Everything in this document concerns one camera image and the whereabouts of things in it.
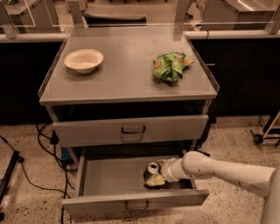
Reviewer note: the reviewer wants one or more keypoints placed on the grey metal drawer cabinet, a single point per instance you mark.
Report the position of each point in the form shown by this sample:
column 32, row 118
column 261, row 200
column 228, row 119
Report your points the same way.
column 123, row 85

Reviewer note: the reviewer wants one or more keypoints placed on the green crumpled chip bag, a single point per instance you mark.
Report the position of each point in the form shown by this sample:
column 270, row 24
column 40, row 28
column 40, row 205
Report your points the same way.
column 169, row 66

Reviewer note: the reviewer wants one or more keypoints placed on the open middle grey drawer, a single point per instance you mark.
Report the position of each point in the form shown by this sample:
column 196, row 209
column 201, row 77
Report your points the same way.
column 115, row 183

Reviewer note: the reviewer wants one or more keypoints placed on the wheeled cart base right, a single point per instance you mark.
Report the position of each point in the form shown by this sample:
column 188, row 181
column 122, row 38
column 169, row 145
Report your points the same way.
column 271, row 130

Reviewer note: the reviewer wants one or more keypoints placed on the closed upper grey drawer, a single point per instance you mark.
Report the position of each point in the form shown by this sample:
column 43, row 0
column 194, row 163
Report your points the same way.
column 131, row 130

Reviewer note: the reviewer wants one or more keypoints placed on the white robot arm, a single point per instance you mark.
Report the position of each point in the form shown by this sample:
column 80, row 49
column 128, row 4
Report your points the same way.
column 259, row 180

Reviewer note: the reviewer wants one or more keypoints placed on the white paper bowl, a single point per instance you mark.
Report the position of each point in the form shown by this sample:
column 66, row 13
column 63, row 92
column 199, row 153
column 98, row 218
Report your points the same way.
column 83, row 61

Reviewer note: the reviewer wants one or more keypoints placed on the black stand base left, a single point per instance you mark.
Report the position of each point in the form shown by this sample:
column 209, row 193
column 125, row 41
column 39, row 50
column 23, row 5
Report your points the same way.
column 7, row 176

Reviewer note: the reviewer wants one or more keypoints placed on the green soda can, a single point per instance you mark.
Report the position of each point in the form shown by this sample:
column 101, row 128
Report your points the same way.
column 151, row 169

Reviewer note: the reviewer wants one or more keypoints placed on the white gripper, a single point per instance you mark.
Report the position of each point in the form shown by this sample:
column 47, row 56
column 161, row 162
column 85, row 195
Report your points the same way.
column 168, row 171

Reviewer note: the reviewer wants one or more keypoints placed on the black caster behind cabinet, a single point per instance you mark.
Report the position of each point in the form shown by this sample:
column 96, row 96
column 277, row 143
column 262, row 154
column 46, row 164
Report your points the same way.
column 204, row 153

